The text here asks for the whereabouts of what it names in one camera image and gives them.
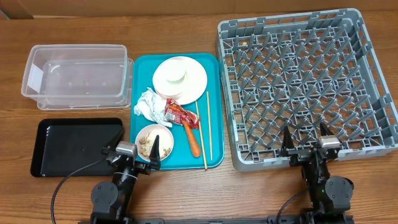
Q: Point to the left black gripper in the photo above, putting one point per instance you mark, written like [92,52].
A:
[154,160]

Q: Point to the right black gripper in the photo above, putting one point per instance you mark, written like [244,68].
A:
[299,156]

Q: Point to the white tissue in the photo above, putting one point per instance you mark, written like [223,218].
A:
[152,107]

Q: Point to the red snack wrapper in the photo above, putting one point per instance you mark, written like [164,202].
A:
[176,114]

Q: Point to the white paper cup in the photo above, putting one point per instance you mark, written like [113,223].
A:
[175,75]

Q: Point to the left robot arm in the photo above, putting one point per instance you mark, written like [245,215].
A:
[111,199]

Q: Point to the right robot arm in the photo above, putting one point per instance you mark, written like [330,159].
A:
[329,195]

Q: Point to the food scraps and rice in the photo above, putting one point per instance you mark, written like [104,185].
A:
[165,145]

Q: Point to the orange carrot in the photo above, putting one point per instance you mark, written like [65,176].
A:
[194,147]

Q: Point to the grey dish rack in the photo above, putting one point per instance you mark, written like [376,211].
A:
[299,71]

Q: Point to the left wooden chopstick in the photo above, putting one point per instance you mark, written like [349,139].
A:
[201,136]

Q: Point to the teal plastic tray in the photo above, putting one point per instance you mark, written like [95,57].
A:
[181,156]

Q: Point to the black plastic tray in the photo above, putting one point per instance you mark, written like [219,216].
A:
[64,145]

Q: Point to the white upturned bowl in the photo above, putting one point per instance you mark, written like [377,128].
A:
[161,85]

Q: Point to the large pink plate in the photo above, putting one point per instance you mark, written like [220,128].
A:
[195,84]

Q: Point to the clear plastic bin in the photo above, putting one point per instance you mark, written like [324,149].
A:
[78,76]

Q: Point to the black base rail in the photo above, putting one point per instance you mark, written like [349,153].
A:
[211,221]

